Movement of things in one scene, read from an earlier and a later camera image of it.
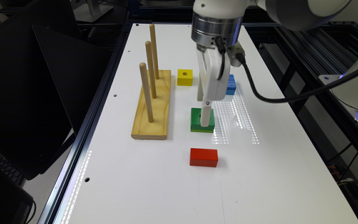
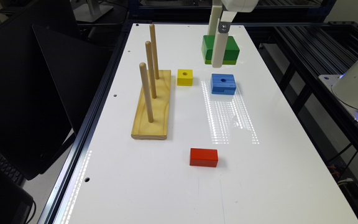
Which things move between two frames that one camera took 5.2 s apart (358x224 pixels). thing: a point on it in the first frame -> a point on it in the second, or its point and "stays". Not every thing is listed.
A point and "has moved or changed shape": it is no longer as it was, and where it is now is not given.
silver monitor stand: [91, 12] stays
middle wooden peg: [149, 50] stays
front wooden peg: [145, 80] stays
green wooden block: [195, 121] has moved or changed shape
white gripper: [211, 63] -> [220, 25]
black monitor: [36, 79] stays
